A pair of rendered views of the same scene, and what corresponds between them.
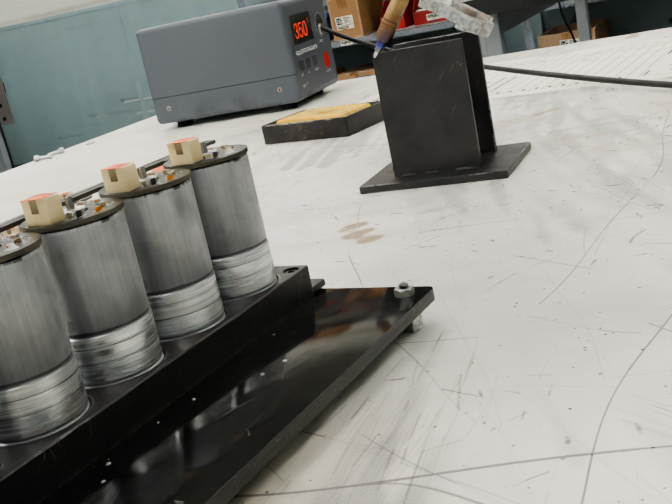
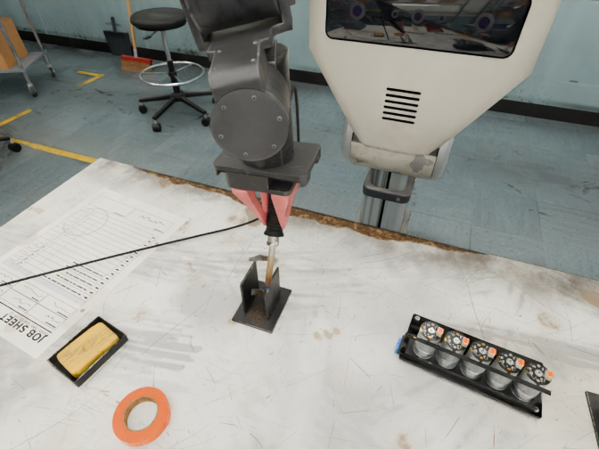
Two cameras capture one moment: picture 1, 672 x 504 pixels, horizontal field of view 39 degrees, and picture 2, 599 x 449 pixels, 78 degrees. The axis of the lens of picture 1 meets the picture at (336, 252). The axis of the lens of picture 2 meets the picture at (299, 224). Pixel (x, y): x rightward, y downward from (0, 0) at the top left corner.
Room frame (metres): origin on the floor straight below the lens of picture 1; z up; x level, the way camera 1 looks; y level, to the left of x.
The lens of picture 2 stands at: (0.45, 0.25, 1.19)
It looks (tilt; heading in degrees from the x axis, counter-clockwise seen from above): 42 degrees down; 265
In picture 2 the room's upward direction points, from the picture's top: straight up
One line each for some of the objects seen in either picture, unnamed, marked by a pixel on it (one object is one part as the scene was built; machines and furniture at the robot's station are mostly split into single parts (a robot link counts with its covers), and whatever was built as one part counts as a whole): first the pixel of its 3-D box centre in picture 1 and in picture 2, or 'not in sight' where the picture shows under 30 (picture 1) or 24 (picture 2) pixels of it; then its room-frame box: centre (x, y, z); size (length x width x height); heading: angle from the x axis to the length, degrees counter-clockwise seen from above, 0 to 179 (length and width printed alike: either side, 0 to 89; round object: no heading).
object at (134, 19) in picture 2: not in sight; (159, 15); (1.06, -2.27, 0.62); 0.34 x 0.34 x 0.02
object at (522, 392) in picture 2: not in sight; (529, 383); (0.18, 0.09, 0.79); 0.02 x 0.02 x 0.05
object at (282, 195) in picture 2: not in sight; (270, 193); (0.45, -0.09, 0.93); 0.07 x 0.07 x 0.09; 68
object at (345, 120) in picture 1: (324, 121); (88, 349); (0.69, -0.01, 0.76); 0.07 x 0.05 x 0.02; 54
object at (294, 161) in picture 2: not in sight; (266, 138); (0.45, -0.09, 1.00); 0.10 x 0.07 x 0.07; 158
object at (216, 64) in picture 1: (242, 60); not in sight; (0.94, 0.05, 0.80); 0.15 x 0.12 x 0.10; 68
